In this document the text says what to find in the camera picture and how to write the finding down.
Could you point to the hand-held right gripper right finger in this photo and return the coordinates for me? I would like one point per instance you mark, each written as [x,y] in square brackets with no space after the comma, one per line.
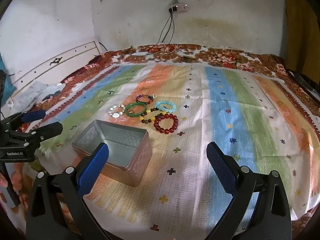
[220,170]

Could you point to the white headboard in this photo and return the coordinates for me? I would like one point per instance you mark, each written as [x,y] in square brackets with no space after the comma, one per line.
[50,65]

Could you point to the white power strip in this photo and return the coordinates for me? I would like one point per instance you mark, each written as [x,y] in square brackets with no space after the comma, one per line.
[181,7]

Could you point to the crumpled grey cloth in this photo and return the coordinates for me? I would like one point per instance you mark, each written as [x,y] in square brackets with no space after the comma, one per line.
[37,92]

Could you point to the person's left hand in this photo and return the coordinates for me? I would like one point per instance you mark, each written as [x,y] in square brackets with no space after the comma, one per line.
[2,180]

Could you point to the teal pillow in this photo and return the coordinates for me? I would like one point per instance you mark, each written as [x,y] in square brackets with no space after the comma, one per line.
[6,85]

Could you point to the striped pastel cloth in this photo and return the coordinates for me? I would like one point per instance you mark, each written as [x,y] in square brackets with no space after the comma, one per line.
[200,130]

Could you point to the green jade bangle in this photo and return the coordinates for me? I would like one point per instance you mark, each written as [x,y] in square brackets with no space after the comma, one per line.
[127,111]

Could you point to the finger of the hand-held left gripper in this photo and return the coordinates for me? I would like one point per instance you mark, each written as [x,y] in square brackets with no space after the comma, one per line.
[50,129]
[32,115]

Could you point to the silver metal tin box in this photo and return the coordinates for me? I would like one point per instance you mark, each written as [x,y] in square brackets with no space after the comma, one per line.
[120,140]

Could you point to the striped colourful bedspread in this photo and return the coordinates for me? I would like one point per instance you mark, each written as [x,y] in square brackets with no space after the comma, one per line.
[217,55]

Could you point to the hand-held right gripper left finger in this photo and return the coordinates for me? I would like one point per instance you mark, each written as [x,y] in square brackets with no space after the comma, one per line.
[93,170]

